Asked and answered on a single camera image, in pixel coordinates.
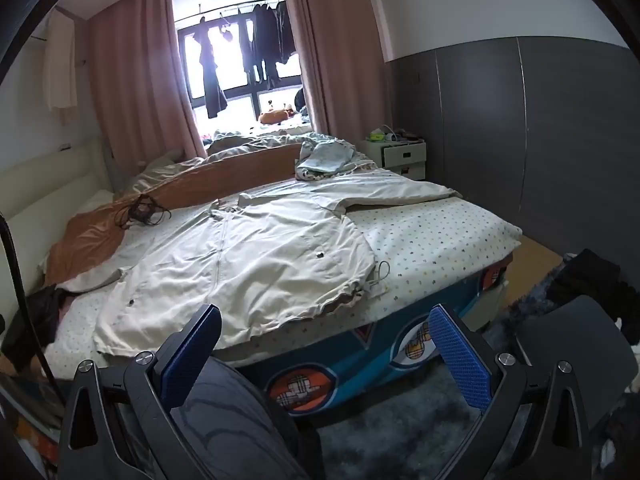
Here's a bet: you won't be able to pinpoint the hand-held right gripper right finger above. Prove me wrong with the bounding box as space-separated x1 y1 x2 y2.
429 304 598 480

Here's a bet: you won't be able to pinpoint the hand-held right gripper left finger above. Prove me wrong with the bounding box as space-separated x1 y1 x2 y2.
59 304 223 480

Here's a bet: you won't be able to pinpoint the cream jacket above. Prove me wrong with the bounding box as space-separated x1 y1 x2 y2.
59 180 463 356

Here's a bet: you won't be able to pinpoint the dark clothes pile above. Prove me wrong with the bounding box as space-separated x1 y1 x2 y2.
547 249 640 346

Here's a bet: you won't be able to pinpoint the light blue folded clothes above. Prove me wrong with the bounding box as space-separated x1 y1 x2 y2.
294 139 361 181

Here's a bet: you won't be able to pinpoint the row of dark hanging clothes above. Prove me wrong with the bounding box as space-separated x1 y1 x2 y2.
237 2 299 89

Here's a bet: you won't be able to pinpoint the person's grey patterned leg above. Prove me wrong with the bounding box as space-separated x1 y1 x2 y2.
170 357 303 480

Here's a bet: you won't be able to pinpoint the bed with dotted sheet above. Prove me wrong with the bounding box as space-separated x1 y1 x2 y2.
0 137 523 411

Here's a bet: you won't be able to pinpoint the black cloth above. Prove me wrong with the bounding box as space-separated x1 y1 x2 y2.
25 284 76 346

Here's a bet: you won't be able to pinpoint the orange blanket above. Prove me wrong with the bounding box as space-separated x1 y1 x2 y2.
47 142 306 281

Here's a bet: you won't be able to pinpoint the beige satin pillow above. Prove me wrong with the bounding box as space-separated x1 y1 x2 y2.
120 149 203 196

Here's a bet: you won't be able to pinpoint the black curved bar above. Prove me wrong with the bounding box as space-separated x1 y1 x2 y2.
0 212 53 383

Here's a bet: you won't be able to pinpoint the white nightstand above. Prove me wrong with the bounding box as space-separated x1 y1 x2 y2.
359 137 427 181

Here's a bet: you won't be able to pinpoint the cream padded headboard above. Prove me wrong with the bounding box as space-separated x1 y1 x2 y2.
0 137 116 291

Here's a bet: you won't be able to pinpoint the rumpled pale quilt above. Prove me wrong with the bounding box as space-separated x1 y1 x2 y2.
207 129 351 157

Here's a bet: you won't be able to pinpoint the grey wardrobe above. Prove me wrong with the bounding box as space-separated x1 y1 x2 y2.
387 35 640 281

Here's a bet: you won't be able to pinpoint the orange plush toy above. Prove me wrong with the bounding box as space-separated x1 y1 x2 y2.
257 102 296 125

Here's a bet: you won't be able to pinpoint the window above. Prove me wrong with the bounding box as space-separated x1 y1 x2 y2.
172 0 313 136

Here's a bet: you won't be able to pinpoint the dark hanging trousers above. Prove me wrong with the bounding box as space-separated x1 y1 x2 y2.
197 17 229 119

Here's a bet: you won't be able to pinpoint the pink curtain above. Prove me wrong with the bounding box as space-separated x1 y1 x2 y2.
87 0 208 171
279 0 386 147

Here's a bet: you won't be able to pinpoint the white curtain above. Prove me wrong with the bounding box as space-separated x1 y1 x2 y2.
42 7 79 123

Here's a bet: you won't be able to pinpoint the black cable bundle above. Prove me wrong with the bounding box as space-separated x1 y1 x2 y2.
114 192 173 228

